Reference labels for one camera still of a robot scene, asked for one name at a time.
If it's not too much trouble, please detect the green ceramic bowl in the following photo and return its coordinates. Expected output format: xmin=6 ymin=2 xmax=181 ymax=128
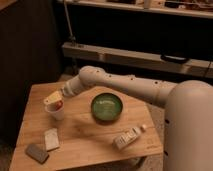
xmin=91 ymin=93 xmax=123 ymax=122

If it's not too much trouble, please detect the white sponge block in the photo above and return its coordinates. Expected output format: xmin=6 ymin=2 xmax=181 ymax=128
xmin=44 ymin=128 xmax=59 ymax=151

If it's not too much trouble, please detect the metal vertical rod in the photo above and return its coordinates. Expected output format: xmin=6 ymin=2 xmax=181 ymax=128
xmin=63 ymin=0 xmax=76 ymax=46

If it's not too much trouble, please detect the small carton with cap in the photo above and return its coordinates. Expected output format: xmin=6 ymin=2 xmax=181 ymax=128
xmin=113 ymin=124 xmax=147 ymax=150

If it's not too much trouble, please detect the wooden table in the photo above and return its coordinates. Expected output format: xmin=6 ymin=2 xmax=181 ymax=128
xmin=9 ymin=82 xmax=163 ymax=171

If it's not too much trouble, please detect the black handle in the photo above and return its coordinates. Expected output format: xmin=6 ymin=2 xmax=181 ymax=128
xmin=160 ymin=54 xmax=189 ymax=64

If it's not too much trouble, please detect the long metal shelf beam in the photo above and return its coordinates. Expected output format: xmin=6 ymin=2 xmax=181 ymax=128
xmin=62 ymin=42 xmax=213 ymax=79

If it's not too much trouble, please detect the upper wooden shelf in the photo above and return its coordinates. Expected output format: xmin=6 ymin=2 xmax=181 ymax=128
xmin=56 ymin=0 xmax=213 ymax=19

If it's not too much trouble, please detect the red pepper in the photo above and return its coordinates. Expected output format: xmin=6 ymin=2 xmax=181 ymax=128
xmin=55 ymin=101 xmax=63 ymax=110

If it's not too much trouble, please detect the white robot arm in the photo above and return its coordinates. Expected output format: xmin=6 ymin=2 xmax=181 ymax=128
xmin=44 ymin=66 xmax=213 ymax=171

